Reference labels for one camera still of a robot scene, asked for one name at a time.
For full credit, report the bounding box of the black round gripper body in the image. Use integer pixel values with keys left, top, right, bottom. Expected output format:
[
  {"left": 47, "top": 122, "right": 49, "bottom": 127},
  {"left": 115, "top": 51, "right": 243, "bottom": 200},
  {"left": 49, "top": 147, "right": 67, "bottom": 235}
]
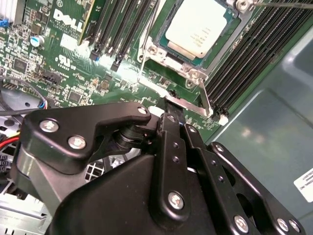
[{"left": 11, "top": 145, "right": 233, "bottom": 235}]

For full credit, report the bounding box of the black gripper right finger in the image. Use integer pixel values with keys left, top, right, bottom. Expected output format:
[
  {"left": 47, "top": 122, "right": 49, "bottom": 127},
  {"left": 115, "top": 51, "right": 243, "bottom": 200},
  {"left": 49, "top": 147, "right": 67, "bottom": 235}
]
[{"left": 172, "top": 100, "right": 306, "bottom": 235}]

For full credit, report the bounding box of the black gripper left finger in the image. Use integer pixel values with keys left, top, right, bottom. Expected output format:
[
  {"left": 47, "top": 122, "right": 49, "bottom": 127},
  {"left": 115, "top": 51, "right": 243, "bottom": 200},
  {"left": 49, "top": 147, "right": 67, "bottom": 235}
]
[{"left": 21, "top": 96, "right": 191, "bottom": 222}]

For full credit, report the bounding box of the metal socket cover frame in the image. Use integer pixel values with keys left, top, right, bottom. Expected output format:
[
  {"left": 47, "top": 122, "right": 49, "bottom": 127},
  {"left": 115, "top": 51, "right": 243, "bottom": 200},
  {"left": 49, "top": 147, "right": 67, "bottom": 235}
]
[{"left": 138, "top": 51, "right": 215, "bottom": 118}]

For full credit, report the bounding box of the silver-topped CPU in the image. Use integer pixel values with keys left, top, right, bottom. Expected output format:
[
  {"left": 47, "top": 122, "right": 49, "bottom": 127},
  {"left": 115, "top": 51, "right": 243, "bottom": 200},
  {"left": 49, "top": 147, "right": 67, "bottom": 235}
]
[{"left": 156, "top": 0, "right": 240, "bottom": 68}]

